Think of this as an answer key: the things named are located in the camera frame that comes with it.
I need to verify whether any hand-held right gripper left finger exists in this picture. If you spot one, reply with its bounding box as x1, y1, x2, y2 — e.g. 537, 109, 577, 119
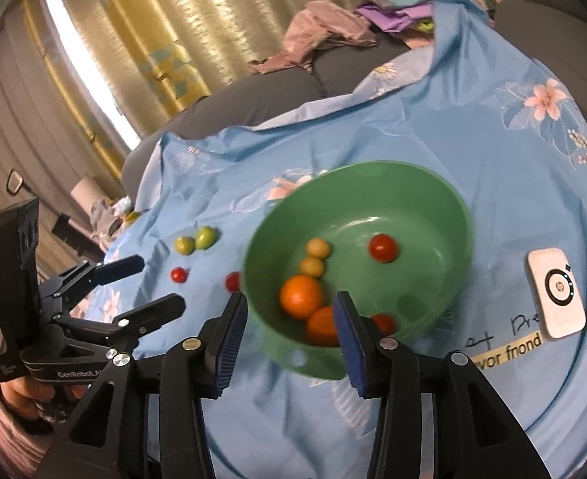
34, 290, 249, 479

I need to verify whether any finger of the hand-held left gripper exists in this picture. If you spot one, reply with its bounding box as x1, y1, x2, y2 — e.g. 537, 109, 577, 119
49, 293, 187, 347
39, 254, 146, 313

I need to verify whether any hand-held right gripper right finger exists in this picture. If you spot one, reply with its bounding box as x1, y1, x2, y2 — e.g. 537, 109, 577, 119
332, 290, 553, 479

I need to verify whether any orange mandarin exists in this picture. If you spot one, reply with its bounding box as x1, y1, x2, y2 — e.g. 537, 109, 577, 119
306, 306, 341, 347
279, 275, 324, 321

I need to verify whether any oval green fruit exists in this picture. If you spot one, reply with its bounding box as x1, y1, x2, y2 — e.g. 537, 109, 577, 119
194, 226, 218, 250

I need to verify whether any round tan fruit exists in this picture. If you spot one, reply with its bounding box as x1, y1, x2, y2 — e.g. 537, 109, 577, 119
298, 256, 326, 277
306, 238, 332, 260

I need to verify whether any green plastic bowl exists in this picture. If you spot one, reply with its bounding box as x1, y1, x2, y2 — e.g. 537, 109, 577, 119
243, 160, 475, 380

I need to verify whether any person's left hand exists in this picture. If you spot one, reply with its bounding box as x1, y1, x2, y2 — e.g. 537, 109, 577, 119
0, 376, 89, 420

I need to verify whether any grey crumpled cloth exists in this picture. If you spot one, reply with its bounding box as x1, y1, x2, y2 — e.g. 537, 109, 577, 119
90, 197, 134, 240

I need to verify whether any black upright vacuum cleaner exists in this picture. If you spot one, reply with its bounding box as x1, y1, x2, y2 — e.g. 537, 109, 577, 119
5, 170, 97, 255

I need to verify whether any white paper roll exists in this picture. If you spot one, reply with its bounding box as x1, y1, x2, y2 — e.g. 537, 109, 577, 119
70, 174, 105, 210

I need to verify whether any white portable device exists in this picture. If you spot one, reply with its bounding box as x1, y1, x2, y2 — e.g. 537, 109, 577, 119
526, 248, 586, 341

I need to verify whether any grey sofa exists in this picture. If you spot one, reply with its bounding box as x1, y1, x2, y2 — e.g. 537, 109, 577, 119
121, 0, 587, 195

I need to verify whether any blue floral blanket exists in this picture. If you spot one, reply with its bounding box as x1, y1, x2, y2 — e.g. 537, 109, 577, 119
74, 0, 587, 479

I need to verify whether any golden curtain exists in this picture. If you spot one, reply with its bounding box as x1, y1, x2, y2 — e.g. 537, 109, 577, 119
19, 0, 504, 141

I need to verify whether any pink cloth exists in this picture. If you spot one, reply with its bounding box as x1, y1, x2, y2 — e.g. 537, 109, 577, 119
248, 1, 378, 75

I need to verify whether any purple cloth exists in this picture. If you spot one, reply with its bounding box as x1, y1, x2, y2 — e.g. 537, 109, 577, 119
354, 0, 436, 36

